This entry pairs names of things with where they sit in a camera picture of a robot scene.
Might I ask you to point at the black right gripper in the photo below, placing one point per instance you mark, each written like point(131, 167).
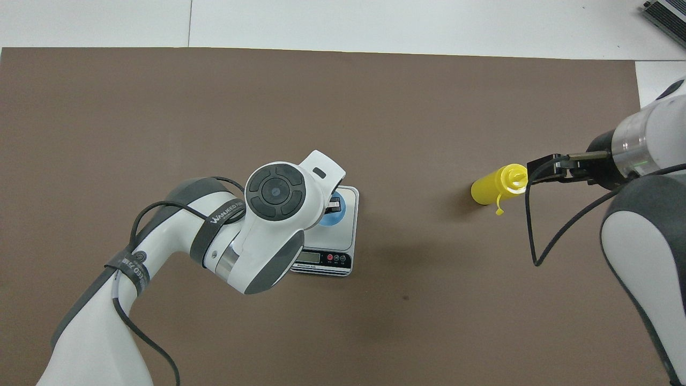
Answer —
point(603, 166)

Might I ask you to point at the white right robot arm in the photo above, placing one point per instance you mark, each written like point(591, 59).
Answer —
point(643, 241)

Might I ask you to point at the light blue plastic cup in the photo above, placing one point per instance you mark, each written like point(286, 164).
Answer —
point(333, 220)

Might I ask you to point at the yellow squeeze bottle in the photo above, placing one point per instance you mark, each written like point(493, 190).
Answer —
point(490, 187)

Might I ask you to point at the grey ribbed metal device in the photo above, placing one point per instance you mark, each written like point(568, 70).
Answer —
point(670, 16)

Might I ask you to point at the brown paper table mat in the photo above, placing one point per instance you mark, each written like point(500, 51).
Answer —
point(161, 107)

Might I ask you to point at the silver digital kitchen scale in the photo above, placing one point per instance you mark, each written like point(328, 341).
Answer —
point(343, 241)

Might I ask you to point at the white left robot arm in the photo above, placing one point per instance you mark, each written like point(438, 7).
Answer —
point(268, 236)

